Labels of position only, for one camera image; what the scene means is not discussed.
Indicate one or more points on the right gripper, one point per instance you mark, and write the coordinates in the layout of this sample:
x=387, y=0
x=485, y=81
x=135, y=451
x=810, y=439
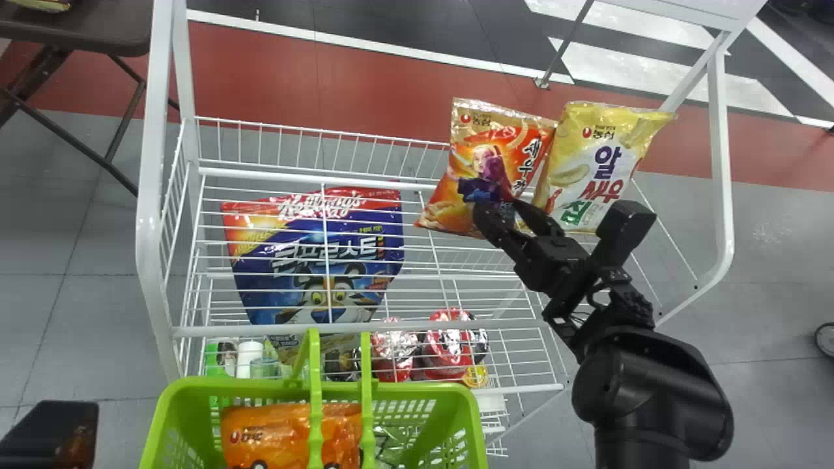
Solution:
x=554, y=260

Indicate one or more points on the red snack packet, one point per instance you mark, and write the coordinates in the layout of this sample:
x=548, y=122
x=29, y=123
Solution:
x=488, y=150

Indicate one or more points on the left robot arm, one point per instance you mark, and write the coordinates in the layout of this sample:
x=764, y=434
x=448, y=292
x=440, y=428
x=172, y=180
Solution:
x=45, y=436

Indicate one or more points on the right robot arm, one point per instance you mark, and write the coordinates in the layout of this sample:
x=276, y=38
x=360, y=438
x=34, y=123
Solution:
x=651, y=391

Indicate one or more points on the yellow snack packet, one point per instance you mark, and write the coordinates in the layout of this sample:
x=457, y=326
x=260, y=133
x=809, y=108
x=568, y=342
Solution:
x=599, y=163

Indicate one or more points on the red noodle cup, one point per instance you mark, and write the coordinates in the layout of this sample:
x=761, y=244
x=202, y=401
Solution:
x=393, y=352
x=453, y=345

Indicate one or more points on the blue cereal bag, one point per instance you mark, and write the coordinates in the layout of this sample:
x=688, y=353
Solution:
x=313, y=260

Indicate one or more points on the green basket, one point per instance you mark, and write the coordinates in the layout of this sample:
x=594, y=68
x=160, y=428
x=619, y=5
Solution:
x=423, y=423

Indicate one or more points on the white bottle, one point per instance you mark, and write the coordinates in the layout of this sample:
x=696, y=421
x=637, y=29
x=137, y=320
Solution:
x=248, y=358

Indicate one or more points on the orange snack packet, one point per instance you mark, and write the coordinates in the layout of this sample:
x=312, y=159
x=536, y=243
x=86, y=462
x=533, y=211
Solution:
x=280, y=433

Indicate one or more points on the green bottle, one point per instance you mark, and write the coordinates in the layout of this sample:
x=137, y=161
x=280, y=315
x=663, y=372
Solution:
x=214, y=361

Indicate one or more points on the dark side table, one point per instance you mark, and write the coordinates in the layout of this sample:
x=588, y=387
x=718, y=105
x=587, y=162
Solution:
x=78, y=29

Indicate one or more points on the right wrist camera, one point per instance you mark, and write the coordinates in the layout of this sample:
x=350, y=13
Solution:
x=625, y=228

